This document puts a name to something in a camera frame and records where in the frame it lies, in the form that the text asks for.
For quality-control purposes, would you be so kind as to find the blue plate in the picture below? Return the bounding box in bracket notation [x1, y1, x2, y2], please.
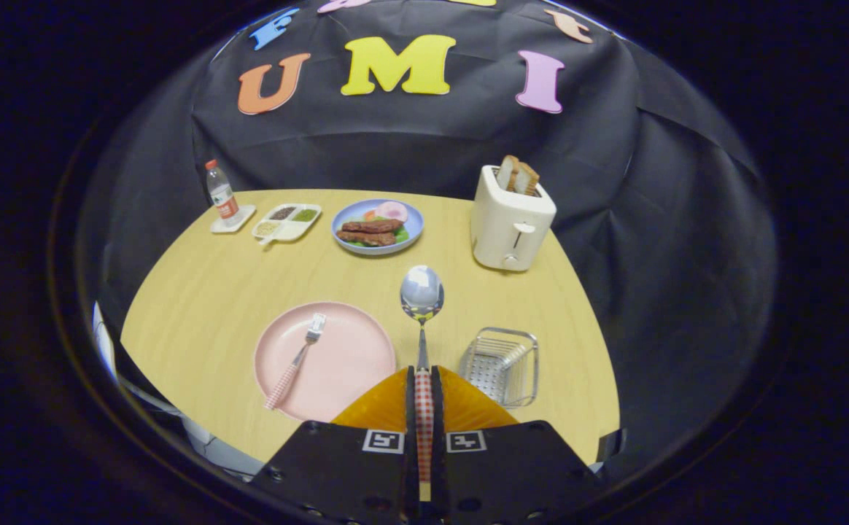
[331, 198, 425, 256]

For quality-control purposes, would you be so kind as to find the pink plate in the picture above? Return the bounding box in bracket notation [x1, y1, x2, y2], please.
[254, 301, 397, 424]

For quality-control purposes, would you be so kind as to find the small white coaster tray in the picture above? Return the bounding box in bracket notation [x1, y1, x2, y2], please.
[210, 205, 257, 234]

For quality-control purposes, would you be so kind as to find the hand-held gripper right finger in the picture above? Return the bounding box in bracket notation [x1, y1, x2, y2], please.
[430, 365, 606, 525]

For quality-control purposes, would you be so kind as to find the metal wire basket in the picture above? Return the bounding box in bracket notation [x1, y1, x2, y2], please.
[459, 327, 540, 408]

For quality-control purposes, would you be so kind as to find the spoon with checked handle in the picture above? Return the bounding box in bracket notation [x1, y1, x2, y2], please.
[400, 265, 446, 504]

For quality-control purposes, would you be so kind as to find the white toaster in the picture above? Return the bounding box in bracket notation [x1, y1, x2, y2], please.
[470, 165, 557, 273]

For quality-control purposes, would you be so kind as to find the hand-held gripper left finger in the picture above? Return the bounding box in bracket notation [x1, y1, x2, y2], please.
[249, 366, 419, 525]

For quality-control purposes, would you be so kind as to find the black backdrop cloth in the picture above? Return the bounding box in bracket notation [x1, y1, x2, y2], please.
[78, 0, 779, 482]

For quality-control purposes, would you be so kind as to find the brown meat strip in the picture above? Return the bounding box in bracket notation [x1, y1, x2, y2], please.
[336, 230, 398, 246]
[342, 219, 405, 234]

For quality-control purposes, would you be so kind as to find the white divided dish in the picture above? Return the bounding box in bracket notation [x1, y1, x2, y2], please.
[252, 203, 322, 245]

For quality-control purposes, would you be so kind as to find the clear plastic water bottle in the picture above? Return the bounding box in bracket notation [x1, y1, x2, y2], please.
[204, 160, 241, 227]

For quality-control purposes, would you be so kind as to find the fork with checked handle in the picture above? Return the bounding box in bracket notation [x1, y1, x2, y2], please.
[264, 314, 327, 411]

